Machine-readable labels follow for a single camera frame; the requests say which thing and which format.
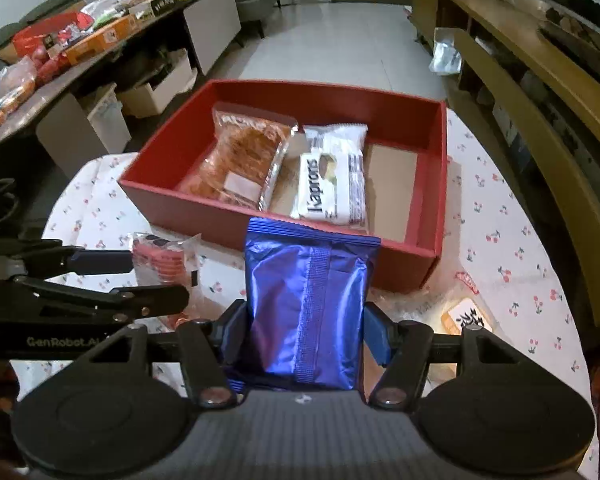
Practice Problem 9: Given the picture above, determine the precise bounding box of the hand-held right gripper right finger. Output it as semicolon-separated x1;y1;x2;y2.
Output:
362;304;523;409

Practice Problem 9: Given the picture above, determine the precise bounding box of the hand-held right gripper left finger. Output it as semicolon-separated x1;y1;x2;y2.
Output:
77;299;252;408

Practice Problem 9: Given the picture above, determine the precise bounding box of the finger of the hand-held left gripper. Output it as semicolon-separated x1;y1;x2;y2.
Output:
0;239;134;281
0;276;191;328

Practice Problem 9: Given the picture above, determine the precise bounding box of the red gummy candy bag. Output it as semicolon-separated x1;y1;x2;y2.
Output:
150;310;212;333

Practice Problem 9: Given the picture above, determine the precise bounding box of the pink snack packet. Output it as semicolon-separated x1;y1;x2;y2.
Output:
131;231;204;289

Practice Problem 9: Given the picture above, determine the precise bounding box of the purple foil packet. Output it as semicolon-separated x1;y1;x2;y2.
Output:
243;217;383;392

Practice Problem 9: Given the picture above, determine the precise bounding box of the red cardboard box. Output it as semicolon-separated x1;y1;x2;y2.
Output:
117;79;449;294

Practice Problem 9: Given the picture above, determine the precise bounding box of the white wafer packet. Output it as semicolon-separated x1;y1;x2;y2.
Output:
290;123;370;229

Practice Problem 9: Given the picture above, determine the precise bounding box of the clear packet of orange crisps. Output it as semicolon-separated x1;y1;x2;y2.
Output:
177;102;300;212

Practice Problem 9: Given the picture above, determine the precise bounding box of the large white printed bag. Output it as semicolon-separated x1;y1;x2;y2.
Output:
365;270;482;334

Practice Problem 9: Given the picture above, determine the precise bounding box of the small orange-brown packet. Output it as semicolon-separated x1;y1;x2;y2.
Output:
440;297;496;337

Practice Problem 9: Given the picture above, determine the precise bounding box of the white open box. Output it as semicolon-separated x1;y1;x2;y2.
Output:
86;82;134;155

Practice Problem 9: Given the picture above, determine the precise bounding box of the cherry print tablecloth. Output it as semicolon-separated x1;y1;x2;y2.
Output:
10;105;594;480

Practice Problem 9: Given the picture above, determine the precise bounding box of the white storage box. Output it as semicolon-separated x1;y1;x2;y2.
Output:
117;49;199;119

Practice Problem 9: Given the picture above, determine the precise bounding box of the orange snack bag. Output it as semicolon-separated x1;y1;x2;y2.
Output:
0;56;37;142

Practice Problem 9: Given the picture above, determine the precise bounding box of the orange flat box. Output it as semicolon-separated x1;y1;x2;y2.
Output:
64;14;137;67

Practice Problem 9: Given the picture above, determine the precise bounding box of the red snack bag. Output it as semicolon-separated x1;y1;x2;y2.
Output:
12;12;97;57

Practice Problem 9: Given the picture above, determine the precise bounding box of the grey side table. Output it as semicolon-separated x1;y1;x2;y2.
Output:
0;0;244;182

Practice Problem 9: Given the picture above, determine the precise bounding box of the black snack box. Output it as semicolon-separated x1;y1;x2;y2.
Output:
129;0;192;22

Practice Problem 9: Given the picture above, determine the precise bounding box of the wooden bench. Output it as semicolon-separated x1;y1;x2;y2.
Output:
410;0;600;327

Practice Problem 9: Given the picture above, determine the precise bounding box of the clear plastic bag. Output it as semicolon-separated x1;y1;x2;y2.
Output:
428;27;464;77

